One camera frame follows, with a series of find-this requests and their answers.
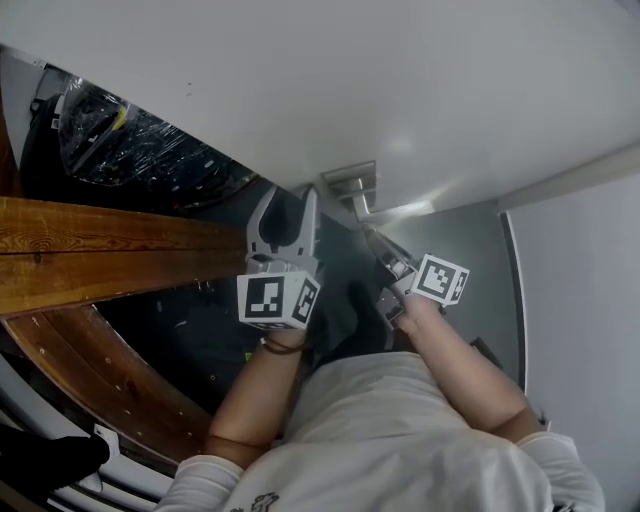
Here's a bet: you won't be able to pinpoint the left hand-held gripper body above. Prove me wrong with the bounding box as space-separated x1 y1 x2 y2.
235 247 323 333

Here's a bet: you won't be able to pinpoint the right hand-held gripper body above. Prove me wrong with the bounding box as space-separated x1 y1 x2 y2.
375 253 472 332

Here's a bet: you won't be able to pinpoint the white door with signs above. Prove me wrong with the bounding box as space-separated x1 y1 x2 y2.
0 0 640 222

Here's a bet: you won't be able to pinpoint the person's right forearm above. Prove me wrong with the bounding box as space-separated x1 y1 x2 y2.
397 294 545 447

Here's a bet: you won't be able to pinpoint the person's left forearm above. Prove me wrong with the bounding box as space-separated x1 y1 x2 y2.
206 327 309 462

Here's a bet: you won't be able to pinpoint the dark wrist band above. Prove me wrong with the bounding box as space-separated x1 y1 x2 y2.
258 333 308 358

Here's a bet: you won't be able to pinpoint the person's dark trousers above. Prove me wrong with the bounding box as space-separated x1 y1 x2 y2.
304 272 401 372

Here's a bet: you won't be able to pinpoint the black baseboard strip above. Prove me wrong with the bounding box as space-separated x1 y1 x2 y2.
498 211 529 394

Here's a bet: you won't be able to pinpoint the plastic-wrapped black bundle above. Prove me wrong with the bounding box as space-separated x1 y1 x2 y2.
53 74 262 212

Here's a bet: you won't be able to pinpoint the person's white shirt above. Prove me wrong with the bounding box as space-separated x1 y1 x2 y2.
153 349 607 512

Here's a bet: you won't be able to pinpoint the white paper tag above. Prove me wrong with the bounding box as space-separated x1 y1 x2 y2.
93 424 122 457

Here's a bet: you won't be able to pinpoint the silver door handle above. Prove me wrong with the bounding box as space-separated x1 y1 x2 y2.
319 159 437 227

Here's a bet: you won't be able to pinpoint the wooden stair post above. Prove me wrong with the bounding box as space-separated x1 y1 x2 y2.
0 194 252 322

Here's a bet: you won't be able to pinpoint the curved wooden stair stringer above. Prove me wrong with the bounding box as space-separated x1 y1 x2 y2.
0 303 217 474

